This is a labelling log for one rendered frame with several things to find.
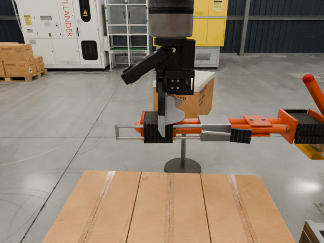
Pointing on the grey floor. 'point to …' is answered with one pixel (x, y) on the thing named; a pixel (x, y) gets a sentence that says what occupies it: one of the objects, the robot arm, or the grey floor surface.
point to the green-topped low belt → (125, 53)
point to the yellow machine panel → (208, 32)
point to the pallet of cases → (20, 62)
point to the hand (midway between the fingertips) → (160, 124)
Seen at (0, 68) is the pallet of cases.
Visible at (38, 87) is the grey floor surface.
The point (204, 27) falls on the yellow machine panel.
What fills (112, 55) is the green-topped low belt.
